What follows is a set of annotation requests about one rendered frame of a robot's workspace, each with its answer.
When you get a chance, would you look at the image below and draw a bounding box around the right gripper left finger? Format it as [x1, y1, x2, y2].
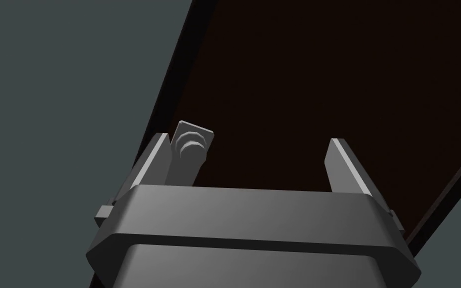
[112, 132, 173, 206]

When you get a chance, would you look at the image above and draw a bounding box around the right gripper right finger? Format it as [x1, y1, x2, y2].
[324, 137, 394, 217]

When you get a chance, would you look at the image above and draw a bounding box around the dark brown door leaf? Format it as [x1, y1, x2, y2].
[89, 0, 461, 288]

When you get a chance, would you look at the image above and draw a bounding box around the grey door handle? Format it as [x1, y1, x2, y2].
[164, 119, 215, 187]

